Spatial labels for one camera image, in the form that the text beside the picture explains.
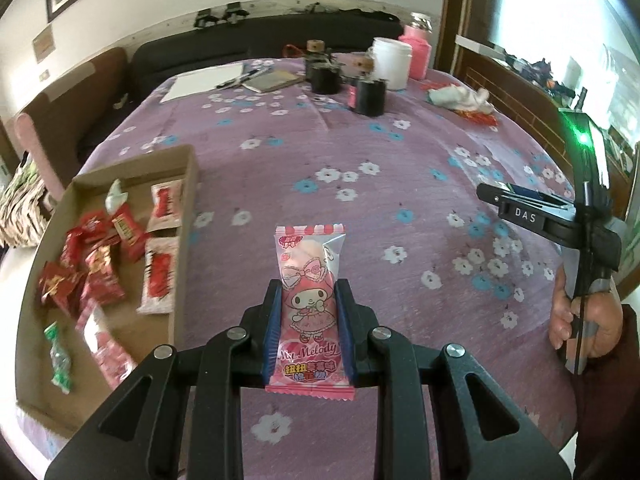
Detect green clear candy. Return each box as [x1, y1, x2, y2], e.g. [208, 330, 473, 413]
[43, 322, 72, 394]

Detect black pot figurine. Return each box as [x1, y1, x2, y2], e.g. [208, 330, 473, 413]
[305, 39, 342, 96]
[346, 54, 386, 117]

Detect person right hand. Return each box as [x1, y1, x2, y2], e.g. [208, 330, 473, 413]
[548, 266, 624, 359]

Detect brown armchair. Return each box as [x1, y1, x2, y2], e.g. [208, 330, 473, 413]
[10, 47, 134, 200]

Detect black pot figurine far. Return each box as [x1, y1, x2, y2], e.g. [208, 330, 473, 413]
[305, 39, 342, 96]

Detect black sofa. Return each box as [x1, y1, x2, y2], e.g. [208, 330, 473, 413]
[77, 9, 402, 164]

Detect red white snack sachet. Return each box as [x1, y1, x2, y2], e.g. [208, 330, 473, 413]
[146, 179, 182, 233]

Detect pink My Melody candy bag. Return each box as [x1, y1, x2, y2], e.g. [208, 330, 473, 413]
[266, 223, 355, 401]

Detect red snack packets in box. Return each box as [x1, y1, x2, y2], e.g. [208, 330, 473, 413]
[37, 203, 149, 320]

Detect patterned throw blanket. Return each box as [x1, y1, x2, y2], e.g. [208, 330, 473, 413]
[0, 154, 51, 248]

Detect cardboard box tray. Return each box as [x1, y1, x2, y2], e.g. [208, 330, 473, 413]
[15, 145, 198, 439]

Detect white plastic jar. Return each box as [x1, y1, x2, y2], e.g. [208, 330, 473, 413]
[368, 37, 412, 91]

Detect purple floral tablecloth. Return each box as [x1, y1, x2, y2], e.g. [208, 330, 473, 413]
[35, 84, 576, 448]

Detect white paper pad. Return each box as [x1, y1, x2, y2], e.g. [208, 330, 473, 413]
[160, 62, 244, 103]

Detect black pot figurine near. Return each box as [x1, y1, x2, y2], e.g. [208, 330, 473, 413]
[346, 54, 386, 117]

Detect pink water bottle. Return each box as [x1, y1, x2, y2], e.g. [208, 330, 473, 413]
[398, 12, 432, 80]

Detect pink Hello Kitty snack bag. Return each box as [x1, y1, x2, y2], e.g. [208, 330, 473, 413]
[75, 298, 137, 390]

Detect white wrapped candy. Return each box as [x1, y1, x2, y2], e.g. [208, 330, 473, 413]
[104, 179, 128, 216]

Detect small colourful booklet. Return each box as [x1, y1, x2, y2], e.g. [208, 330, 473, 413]
[242, 70, 305, 93]

